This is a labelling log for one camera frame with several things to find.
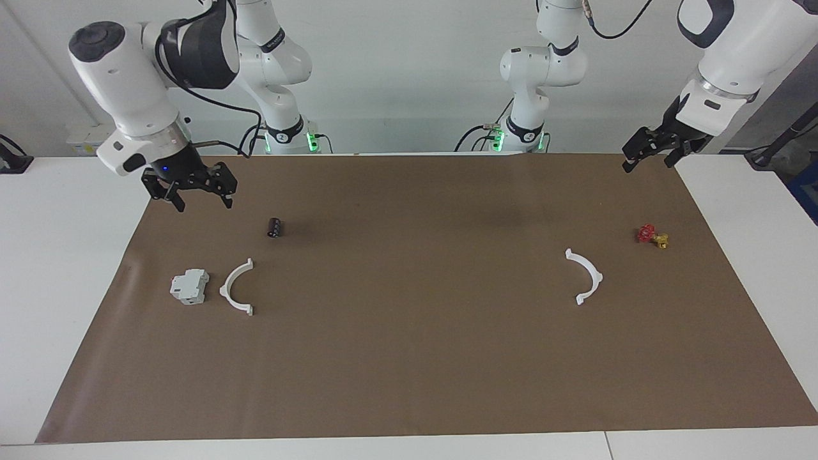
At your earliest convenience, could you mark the white half-ring pipe clamp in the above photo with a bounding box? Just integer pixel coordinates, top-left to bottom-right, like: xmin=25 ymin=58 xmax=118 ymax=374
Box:
xmin=565 ymin=249 xmax=604 ymax=305
xmin=219 ymin=258 xmax=254 ymax=316

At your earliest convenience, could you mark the white circuit breaker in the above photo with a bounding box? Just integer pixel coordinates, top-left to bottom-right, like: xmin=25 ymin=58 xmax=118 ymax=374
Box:
xmin=169 ymin=268 xmax=210 ymax=306

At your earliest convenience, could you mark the black stand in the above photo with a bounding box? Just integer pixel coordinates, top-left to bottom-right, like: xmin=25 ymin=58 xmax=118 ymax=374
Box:
xmin=745 ymin=102 xmax=818 ymax=168

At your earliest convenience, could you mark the blue box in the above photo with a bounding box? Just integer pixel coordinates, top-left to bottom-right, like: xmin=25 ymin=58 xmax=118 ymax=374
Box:
xmin=786 ymin=160 xmax=818 ymax=226

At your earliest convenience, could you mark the black table clamp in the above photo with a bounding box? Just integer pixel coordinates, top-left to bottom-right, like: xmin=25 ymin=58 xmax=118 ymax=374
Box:
xmin=0 ymin=134 xmax=34 ymax=174

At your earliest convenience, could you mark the brown paper mat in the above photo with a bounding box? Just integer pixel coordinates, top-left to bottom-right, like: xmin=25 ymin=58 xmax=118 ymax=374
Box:
xmin=35 ymin=153 xmax=818 ymax=444

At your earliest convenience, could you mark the black base cable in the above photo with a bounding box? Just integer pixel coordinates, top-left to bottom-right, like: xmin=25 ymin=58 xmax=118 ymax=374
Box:
xmin=238 ymin=123 xmax=266 ymax=156
xmin=455 ymin=96 xmax=515 ymax=152

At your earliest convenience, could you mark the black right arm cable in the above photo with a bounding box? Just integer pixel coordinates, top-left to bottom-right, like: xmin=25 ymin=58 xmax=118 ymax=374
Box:
xmin=153 ymin=0 xmax=264 ymax=157

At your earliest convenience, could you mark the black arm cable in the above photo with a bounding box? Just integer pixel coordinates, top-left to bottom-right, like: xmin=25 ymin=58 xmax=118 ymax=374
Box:
xmin=153 ymin=0 xmax=264 ymax=157
xmin=583 ymin=0 xmax=654 ymax=40

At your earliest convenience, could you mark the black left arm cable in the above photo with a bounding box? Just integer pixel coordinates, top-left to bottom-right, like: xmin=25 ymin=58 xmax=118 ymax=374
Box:
xmin=583 ymin=0 xmax=654 ymax=40

